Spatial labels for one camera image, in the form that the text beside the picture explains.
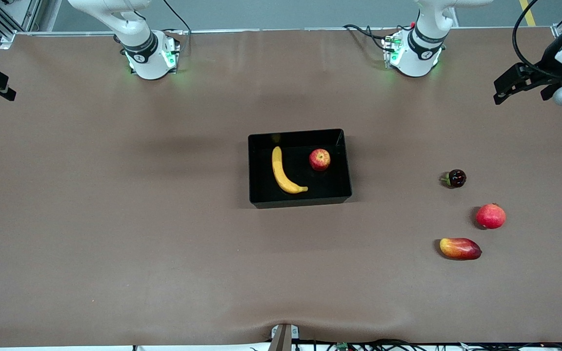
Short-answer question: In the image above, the yellow banana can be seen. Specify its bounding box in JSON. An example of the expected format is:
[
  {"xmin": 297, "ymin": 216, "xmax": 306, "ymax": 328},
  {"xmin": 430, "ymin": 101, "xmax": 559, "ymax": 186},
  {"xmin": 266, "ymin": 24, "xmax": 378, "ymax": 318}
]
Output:
[{"xmin": 271, "ymin": 146, "xmax": 309, "ymax": 195}]

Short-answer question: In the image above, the grey clamp bracket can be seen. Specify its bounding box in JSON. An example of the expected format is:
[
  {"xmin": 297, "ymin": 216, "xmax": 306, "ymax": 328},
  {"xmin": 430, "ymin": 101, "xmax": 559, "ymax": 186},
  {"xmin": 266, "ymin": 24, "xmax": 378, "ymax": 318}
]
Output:
[{"xmin": 269, "ymin": 323, "xmax": 300, "ymax": 351}]

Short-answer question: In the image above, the dark purple mangosteen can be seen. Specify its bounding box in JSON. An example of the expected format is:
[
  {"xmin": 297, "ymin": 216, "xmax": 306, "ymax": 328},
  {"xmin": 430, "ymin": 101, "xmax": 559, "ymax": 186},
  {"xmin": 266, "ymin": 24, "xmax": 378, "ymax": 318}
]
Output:
[{"xmin": 440, "ymin": 169, "xmax": 467, "ymax": 189}]

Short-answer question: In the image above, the black plastic box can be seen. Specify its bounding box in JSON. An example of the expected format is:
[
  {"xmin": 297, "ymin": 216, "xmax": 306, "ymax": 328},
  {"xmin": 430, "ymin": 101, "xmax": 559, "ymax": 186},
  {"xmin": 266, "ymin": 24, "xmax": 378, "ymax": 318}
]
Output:
[{"xmin": 247, "ymin": 128, "xmax": 353, "ymax": 209}]

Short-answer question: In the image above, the brown table mat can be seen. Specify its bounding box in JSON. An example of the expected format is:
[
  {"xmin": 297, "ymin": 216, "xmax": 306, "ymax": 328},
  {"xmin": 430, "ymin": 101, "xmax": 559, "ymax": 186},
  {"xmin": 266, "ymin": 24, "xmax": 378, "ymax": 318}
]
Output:
[{"xmin": 0, "ymin": 27, "xmax": 562, "ymax": 348}]

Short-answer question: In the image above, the black left arm base cable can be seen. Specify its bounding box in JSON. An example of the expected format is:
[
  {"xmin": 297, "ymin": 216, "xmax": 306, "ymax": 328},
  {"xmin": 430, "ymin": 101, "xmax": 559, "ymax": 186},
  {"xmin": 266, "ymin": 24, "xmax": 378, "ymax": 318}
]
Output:
[{"xmin": 343, "ymin": 23, "xmax": 390, "ymax": 52}]

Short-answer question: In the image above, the black arm base cable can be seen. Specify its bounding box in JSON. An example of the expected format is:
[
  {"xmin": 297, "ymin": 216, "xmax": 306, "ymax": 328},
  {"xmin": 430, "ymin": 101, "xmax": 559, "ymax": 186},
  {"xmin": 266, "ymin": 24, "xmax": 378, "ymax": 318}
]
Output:
[
  {"xmin": 343, "ymin": 23, "xmax": 390, "ymax": 52},
  {"xmin": 161, "ymin": 0, "xmax": 191, "ymax": 49}
]

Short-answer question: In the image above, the red apple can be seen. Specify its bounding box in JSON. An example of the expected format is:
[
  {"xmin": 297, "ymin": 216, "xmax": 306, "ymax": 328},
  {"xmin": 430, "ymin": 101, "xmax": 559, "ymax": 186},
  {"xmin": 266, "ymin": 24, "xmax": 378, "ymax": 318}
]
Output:
[{"xmin": 309, "ymin": 149, "xmax": 331, "ymax": 172}]

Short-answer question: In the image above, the black right arm base cable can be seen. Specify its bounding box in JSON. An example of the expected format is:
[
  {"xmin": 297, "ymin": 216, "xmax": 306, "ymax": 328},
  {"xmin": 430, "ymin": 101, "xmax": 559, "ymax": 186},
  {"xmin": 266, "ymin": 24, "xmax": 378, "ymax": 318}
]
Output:
[{"xmin": 161, "ymin": 0, "xmax": 191, "ymax": 49}]

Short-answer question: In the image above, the red yellow mango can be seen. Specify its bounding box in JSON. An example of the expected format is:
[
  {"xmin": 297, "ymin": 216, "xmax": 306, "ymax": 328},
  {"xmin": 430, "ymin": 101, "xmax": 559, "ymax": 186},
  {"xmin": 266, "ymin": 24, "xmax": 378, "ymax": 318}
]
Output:
[{"xmin": 439, "ymin": 237, "xmax": 482, "ymax": 261}]

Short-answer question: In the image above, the red pomegranate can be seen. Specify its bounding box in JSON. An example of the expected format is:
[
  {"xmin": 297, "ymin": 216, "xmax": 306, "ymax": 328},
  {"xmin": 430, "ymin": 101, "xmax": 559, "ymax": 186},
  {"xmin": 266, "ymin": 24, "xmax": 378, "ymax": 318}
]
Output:
[{"xmin": 476, "ymin": 203, "xmax": 506, "ymax": 230}]

